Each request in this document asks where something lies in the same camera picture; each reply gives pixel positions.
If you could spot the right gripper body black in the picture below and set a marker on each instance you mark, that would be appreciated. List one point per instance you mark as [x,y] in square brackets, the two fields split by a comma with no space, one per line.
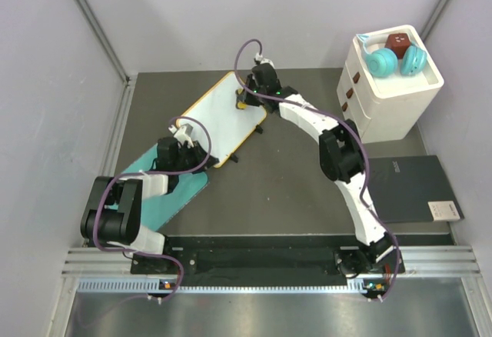
[254,100]

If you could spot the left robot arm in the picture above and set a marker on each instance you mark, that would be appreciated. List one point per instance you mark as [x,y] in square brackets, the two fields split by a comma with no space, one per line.
[124,212]

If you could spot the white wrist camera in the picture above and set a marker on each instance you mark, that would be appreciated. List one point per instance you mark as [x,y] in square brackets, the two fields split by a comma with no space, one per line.
[259,59]
[182,134]

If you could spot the yellow black whiteboard eraser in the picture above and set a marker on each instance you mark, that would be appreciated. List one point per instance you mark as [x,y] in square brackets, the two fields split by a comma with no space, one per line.
[241,96]

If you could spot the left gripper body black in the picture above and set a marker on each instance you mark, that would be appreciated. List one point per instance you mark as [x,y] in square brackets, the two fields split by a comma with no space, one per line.
[188,156]

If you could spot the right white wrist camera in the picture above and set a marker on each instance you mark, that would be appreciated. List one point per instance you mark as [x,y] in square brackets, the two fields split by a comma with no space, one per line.
[259,59]

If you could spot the white label card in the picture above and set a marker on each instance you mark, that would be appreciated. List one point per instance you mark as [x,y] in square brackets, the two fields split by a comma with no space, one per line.
[445,211]

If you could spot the black notebook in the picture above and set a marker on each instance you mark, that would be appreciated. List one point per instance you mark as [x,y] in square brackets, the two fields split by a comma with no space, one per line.
[401,187]

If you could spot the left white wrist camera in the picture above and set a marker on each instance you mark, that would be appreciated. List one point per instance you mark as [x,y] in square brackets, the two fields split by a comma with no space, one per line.
[182,134]

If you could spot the brown cube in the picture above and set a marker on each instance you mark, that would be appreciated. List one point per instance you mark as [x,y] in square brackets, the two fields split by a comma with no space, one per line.
[398,43]

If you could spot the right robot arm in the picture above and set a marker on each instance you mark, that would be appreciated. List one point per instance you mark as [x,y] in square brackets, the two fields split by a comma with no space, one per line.
[341,158]

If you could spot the yellow framed whiteboard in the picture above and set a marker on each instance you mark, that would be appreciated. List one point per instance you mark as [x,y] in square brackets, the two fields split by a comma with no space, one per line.
[215,115]

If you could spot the white drawer cabinet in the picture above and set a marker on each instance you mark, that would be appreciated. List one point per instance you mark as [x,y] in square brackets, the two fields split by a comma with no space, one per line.
[385,109]

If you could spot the teal headphones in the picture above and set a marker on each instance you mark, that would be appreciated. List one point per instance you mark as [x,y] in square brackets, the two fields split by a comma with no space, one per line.
[382,63]

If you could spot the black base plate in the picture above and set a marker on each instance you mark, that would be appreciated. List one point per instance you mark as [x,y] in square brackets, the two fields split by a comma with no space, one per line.
[232,263]

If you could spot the teal plastic mat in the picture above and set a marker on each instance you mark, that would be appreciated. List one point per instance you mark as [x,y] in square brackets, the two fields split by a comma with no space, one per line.
[158,210]

